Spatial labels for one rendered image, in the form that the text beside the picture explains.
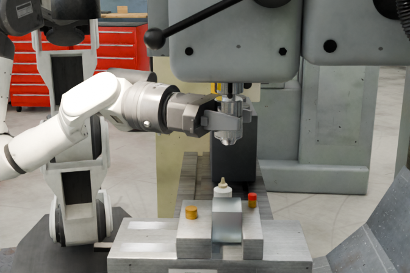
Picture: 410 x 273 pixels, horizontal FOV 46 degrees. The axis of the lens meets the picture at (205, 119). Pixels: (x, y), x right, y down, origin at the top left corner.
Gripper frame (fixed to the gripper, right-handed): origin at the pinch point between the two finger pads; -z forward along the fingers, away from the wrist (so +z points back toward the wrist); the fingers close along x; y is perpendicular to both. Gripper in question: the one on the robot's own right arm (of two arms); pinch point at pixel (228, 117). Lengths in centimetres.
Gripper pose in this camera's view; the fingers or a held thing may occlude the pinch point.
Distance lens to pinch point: 81.0
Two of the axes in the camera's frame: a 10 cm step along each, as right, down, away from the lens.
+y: -0.2, 9.6, 2.8
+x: 4.3, -2.4, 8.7
